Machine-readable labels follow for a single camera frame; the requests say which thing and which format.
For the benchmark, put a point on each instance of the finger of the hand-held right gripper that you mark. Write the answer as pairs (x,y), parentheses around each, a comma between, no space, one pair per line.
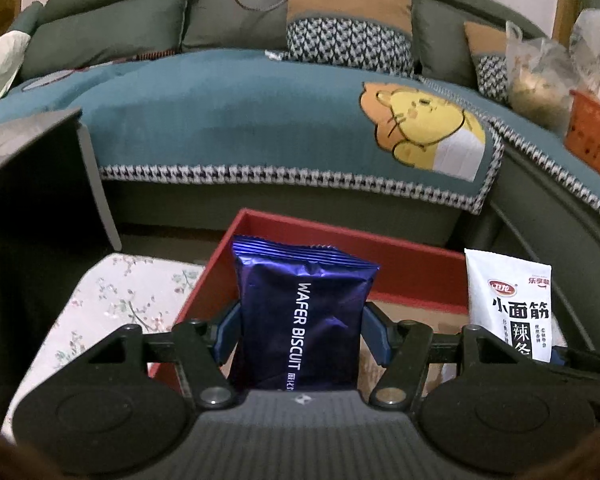
(590,362)

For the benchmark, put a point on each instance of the small orange houndstooth throw pillow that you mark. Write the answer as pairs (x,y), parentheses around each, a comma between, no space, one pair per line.
(487,55)

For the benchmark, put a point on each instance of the orange plastic basket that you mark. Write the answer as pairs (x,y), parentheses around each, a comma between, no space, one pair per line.
(592,130)

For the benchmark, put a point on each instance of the crumpled printed plastic bag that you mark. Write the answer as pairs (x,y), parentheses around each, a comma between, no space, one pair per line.
(595,55)

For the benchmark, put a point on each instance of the clear bag with yellow contents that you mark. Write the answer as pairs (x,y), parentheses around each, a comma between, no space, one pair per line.
(540,85)

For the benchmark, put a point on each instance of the large orange houndstooth throw pillow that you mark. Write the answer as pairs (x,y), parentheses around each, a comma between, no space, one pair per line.
(350,15)

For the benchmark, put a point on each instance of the black glossy side table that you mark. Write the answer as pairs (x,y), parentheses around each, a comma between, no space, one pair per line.
(25,145)

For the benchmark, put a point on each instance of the blue houndstooth-trimmed sofa cover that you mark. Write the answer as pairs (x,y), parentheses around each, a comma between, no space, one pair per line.
(540,160)

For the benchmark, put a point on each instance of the white cloth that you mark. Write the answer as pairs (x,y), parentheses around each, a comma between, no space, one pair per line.
(0,70)

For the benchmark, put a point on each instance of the purple wafer biscuit packet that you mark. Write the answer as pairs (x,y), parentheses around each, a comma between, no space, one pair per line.
(300,320)

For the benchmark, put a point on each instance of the blue lion print sofa cover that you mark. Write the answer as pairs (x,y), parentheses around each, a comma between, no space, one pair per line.
(230,110)

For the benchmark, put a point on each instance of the red cardboard box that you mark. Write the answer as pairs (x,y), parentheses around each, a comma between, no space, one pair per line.
(330,240)

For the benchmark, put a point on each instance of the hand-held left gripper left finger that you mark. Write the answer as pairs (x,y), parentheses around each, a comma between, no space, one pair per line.
(228,332)

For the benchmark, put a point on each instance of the green sofa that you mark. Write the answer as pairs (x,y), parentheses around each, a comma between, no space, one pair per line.
(280,210)

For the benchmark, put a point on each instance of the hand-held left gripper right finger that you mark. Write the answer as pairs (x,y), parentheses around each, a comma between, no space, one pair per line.
(371,332)

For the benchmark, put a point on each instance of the green sofa back cushion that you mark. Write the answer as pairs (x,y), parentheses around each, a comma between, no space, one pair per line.
(215,15)
(440,25)
(105,35)

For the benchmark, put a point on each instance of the white snack packet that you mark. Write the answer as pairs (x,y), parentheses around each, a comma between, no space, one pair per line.
(505,285)

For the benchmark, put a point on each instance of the floral tablecloth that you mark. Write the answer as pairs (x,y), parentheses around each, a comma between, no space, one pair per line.
(105,300)

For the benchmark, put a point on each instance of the small white paper scrap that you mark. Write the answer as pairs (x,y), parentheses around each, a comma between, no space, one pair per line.
(272,53)

